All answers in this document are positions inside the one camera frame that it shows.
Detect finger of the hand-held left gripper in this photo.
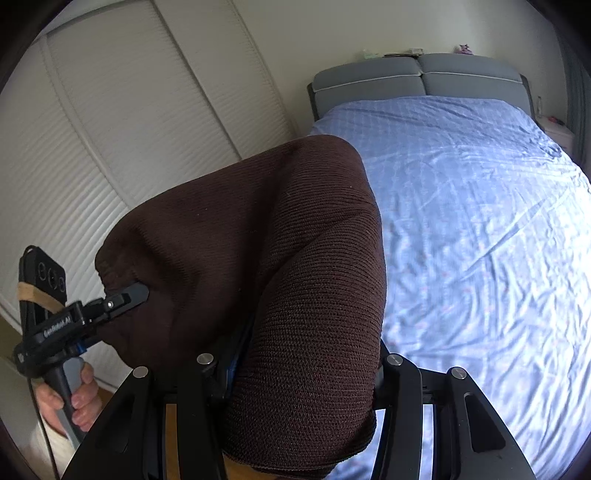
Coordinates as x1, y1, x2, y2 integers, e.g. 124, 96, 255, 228
95, 283, 151, 325

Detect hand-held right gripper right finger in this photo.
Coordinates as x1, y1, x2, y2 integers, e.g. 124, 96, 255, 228
369, 353, 539, 480

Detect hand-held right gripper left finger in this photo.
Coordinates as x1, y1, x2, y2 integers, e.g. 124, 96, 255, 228
61, 353, 232, 480

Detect dark brown pants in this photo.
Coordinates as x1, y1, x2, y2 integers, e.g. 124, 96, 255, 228
95, 134, 389, 479

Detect person's left hand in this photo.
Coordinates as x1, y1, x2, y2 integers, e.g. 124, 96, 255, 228
36, 357, 103, 438

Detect white louvred wardrobe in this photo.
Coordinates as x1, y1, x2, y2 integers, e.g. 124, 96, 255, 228
0, 0, 302, 398

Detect blue checked bed sheet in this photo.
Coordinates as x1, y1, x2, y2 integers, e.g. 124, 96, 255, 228
307, 97, 591, 480

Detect white nightstand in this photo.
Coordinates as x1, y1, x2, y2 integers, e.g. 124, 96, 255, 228
538, 117, 576, 156

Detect grey padded headboard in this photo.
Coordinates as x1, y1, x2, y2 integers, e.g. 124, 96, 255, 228
307, 53, 539, 124

